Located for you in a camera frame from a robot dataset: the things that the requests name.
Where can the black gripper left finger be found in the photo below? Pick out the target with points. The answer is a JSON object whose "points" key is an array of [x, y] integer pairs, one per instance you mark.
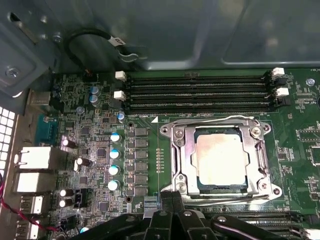
{"points": [[160, 225]]}

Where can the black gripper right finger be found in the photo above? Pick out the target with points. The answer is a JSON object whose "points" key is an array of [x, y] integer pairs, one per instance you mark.
{"points": [[190, 225]]}

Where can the metal locking lever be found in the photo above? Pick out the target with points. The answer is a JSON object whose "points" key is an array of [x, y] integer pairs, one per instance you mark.
{"points": [[225, 198], [237, 117]]}

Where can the metal socket cover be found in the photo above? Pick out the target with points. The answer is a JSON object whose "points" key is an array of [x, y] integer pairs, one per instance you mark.
{"points": [[187, 160]]}

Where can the silver CPU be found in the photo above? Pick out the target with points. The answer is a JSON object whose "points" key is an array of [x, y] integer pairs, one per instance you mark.
{"points": [[220, 160]]}

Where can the black RAM slot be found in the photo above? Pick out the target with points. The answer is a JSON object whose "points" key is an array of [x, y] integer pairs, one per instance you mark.
{"points": [[275, 218], [250, 207], [195, 88], [195, 106], [195, 97], [195, 80]]}

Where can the green motherboard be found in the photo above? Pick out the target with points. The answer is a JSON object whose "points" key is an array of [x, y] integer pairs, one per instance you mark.
{"points": [[295, 117]]}

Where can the black PC case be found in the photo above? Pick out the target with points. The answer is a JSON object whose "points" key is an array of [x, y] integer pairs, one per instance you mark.
{"points": [[175, 30]]}

